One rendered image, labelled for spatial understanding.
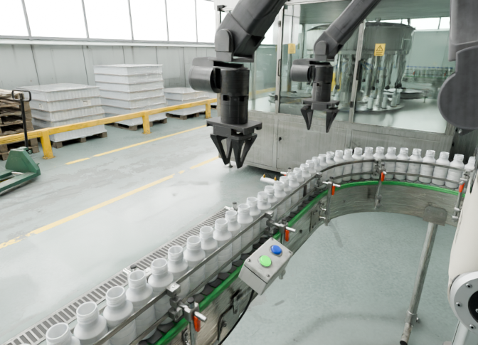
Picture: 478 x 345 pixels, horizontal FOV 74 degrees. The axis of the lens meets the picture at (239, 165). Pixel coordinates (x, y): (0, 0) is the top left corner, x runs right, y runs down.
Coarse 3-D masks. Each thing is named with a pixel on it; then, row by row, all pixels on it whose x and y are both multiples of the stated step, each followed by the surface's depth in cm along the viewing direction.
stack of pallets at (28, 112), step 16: (0, 96) 483; (16, 96) 502; (0, 112) 497; (16, 112) 505; (0, 128) 490; (16, 128) 523; (32, 128) 525; (0, 144) 493; (16, 144) 535; (32, 144) 531
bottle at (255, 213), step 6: (252, 198) 109; (252, 204) 106; (252, 210) 106; (258, 210) 108; (252, 216) 106; (258, 216) 107; (258, 222) 108; (258, 228) 109; (258, 234) 110; (258, 240) 111
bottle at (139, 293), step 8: (136, 272) 72; (144, 272) 71; (128, 280) 70; (136, 280) 69; (144, 280) 71; (136, 288) 69; (144, 288) 71; (128, 296) 70; (136, 296) 70; (144, 296) 70; (152, 296) 73; (136, 304) 70; (144, 304) 71; (144, 312) 71; (152, 312) 73; (136, 320) 71; (144, 320) 72; (152, 320) 74; (144, 328) 72
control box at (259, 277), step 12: (276, 240) 92; (264, 252) 87; (288, 252) 90; (252, 264) 82; (276, 264) 84; (240, 276) 85; (252, 276) 83; (264, 276) 80; (276, 276) 86; (252, 288) 84; (264, 288) 81; (240, 300) 100
